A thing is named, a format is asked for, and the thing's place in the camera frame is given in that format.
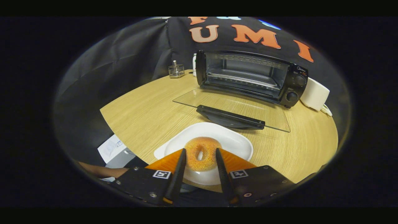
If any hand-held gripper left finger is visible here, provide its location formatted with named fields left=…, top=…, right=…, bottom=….
left=109, top=148, right=187, bottom=206

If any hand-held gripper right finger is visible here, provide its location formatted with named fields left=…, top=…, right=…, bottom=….
left=215, top=148, right=296, bottom=206

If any sugared ring donut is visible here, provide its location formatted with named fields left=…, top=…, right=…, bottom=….
left=184, top=137, right=222, bottom=172

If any black toaster oven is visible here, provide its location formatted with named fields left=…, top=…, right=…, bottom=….
left=173, top=50, right=309, bottom=133

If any white bread toaster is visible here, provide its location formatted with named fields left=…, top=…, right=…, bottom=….
left=300, top=77, right=330, bottom=111

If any white plate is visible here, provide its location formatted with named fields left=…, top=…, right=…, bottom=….
left=154, top=122, right=254, bottom=186

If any grey box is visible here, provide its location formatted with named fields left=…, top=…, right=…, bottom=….
left=106, top=149, right=136, bottom=169

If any white paper sheet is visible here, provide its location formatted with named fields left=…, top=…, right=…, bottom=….
left=97, top=134, right=127, bottom=164

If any black backdrop cloth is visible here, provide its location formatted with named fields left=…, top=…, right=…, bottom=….
left=53, top=17, right=352, bottom=162

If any metal wire holder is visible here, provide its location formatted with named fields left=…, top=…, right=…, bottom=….
left=168, top=60, right=185, bottom=78

